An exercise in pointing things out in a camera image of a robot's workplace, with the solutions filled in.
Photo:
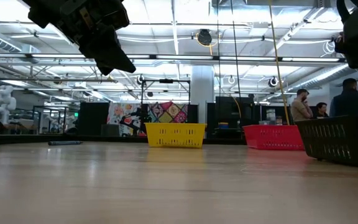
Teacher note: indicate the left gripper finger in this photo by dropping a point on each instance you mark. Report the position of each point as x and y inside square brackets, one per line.
[98, 56]
[121, 59]

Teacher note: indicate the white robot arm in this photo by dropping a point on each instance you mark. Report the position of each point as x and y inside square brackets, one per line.
[3, 102]

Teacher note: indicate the floral patterned cloth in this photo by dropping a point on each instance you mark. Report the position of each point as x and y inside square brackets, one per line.
[117, 115]

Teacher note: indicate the person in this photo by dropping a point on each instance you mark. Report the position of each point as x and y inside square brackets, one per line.
[300, 110]
[321, 109]
[351, 102]

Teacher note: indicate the black cabinet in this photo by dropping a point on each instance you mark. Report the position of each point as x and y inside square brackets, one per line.
[93, 118]

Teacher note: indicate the colourful patchwork cloth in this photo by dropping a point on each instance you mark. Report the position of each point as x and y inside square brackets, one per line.
[169, 112]

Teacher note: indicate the black plastic basket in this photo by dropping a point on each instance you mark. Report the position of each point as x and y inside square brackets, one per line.
[337, 121]

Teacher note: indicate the white column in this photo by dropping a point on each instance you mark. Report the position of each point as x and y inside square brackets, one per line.
[202, 93]

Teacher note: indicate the blue crayon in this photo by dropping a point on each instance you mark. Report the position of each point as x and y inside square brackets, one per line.
[65, 143]

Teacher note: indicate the yellow plastic basket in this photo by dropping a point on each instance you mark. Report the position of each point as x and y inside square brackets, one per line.
[175, 135]

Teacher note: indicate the black equipment rack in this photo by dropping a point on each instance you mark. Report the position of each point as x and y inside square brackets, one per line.
[228, 109]

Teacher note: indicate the red plastic basket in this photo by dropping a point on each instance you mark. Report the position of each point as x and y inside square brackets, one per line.
[272, 137]

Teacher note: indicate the black frame robot station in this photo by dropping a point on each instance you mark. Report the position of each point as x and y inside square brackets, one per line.
[166, 81]

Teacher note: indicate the black metal table frame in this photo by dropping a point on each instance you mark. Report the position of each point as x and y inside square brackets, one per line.
[26, 139]

